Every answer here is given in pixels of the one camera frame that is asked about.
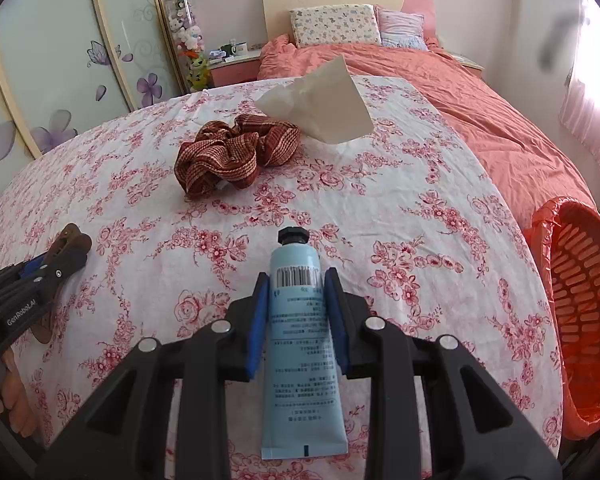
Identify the pink curtain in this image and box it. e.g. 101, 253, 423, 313
557, 0, 600, 186

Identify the brown striped scrunchie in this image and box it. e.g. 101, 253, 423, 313
175, 114, 302, 200

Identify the orange plastic basket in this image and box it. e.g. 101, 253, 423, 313
522, 195, 600, 442

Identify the beige bedside table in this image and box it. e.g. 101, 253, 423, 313
447, 52, 486, 73

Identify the flower print wardrobe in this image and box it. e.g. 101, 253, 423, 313
0, 0, 191, 241

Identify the light blue cream tube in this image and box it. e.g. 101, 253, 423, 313
260, 226, 350, 461

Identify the white paper sheet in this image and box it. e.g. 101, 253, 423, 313
254, 56, 375, 145

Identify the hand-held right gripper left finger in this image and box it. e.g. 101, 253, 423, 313
34, 272, 271, 480

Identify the clear cylinder of plush toys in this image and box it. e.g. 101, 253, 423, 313
164, 0, 212, 95

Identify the floral print pillow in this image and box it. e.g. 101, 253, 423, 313
288, 4, 382, 48

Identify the pink striped pillow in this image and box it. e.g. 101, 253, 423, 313
375, 6, 429, 52

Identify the coral duvet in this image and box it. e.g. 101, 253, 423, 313
256, 34, 600, 221

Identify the white pink floral blanket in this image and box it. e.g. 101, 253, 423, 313
0, 75, 566, 480

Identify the person's left hand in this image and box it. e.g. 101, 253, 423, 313
0, 347, 37, 437

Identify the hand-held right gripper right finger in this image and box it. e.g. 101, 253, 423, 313
324, 267, 563, 480

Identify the pink nightstand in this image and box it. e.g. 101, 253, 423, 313
207, 49, 265, 88

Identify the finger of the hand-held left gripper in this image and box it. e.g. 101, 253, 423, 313
0, 256, 51, 288
30, 249, 90, 293

